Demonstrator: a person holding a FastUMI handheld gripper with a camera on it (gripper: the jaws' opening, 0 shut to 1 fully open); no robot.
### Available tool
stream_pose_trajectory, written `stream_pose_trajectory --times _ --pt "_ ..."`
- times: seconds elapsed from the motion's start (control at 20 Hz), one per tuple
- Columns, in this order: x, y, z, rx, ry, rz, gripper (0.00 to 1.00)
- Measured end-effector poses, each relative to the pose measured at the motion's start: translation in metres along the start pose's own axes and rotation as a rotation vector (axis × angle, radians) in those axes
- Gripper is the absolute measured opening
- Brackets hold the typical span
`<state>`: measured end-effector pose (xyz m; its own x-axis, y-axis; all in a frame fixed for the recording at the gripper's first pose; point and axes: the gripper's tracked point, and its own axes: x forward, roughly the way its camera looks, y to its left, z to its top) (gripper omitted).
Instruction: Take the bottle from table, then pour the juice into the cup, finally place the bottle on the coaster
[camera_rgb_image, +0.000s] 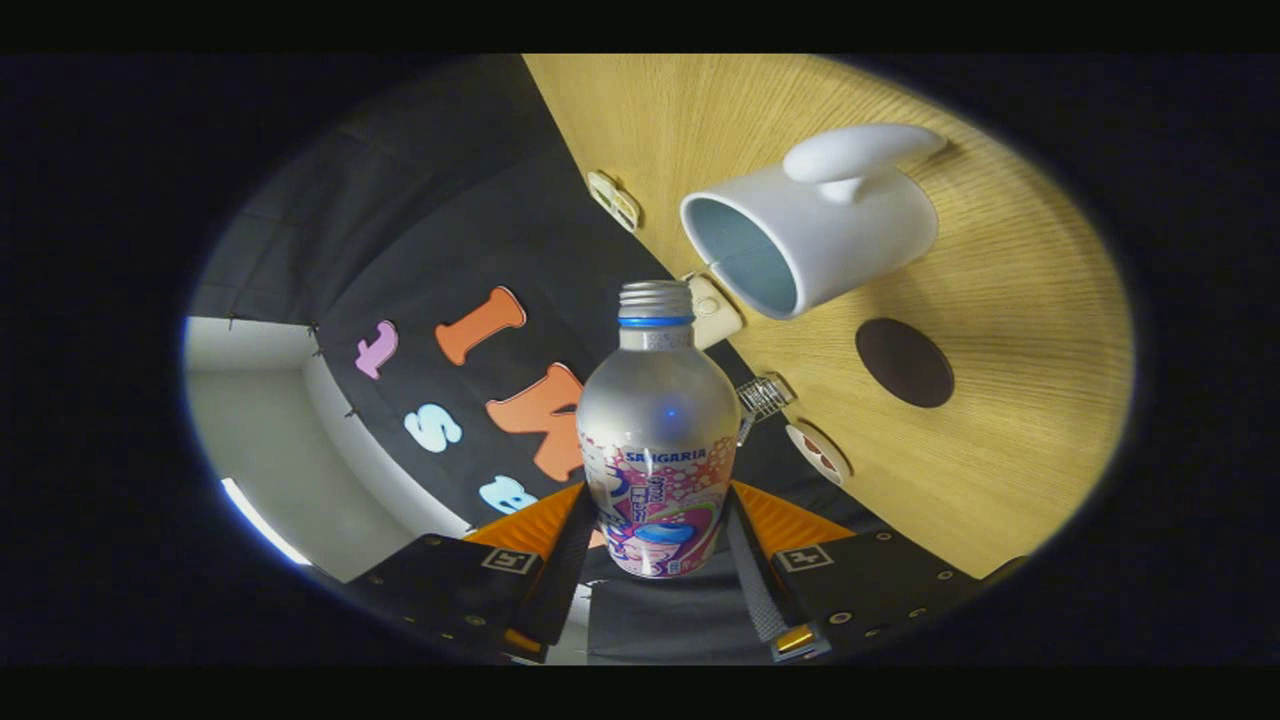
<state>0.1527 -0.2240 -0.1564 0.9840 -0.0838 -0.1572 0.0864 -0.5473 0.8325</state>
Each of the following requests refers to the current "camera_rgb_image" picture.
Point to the white round plate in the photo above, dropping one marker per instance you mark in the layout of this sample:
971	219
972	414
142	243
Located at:
828	478

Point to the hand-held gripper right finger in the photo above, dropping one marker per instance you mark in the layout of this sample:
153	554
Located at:
750	575

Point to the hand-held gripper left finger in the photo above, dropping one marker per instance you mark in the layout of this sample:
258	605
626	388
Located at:
568	570

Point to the dark brown round coaster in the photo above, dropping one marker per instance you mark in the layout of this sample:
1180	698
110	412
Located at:
905	363

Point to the red-brown food piece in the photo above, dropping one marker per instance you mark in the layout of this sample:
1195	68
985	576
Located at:
828	462
810	443

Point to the silver juice bottle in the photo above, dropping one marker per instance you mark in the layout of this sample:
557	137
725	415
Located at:
655	410

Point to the black backdrop cloth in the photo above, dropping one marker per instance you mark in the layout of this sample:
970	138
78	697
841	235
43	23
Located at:
450	220

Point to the wooden table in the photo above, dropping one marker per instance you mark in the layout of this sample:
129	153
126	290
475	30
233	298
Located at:
1020	330

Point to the white toaster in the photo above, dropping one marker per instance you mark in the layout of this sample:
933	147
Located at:
715	320

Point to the white cup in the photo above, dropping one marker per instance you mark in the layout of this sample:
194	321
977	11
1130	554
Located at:
850	235

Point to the white divided tray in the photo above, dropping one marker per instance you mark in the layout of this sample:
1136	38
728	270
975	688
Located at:
612	200

